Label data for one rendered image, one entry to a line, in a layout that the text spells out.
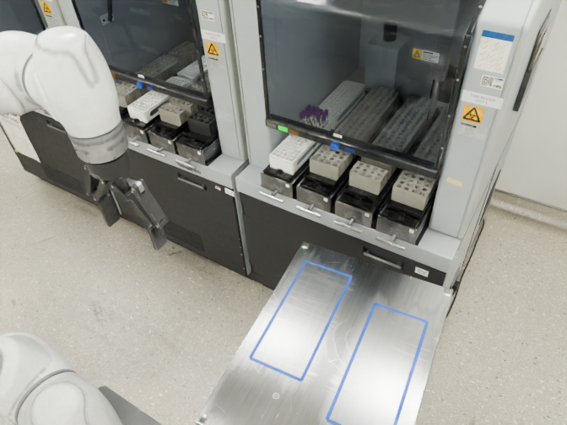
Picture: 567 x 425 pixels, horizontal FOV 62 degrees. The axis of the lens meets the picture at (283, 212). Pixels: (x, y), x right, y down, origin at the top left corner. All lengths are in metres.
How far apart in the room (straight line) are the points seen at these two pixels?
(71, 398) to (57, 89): 0.63
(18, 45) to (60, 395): 0.68
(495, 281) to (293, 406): 1.59
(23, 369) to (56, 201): 2.07
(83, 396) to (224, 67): 1.09
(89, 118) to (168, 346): 1.60
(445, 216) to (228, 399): 0.86
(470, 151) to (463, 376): 1.10
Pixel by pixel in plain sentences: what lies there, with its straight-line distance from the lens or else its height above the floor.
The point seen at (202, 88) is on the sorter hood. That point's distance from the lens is 1.79.
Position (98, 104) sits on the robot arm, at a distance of 0.80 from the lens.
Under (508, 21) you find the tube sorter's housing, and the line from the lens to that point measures 1.24.
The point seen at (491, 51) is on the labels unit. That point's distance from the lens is 1.27.
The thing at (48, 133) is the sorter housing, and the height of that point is 0.54.
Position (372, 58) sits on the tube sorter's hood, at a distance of 1.36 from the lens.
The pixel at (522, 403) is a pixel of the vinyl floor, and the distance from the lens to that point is 2.23.
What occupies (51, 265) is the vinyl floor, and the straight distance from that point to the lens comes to 2.81.
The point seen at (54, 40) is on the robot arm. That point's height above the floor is 1.61.
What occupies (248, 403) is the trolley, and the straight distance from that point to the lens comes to 1.18.
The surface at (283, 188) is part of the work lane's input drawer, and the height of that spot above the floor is 0.77.
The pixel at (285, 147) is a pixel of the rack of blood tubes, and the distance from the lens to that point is 1.74.
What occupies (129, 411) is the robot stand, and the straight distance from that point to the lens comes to 1.37.
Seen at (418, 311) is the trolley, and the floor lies 0.82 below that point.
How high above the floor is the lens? 1.89
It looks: 44 degrees down
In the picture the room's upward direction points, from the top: 4 degrees counter-clockwise
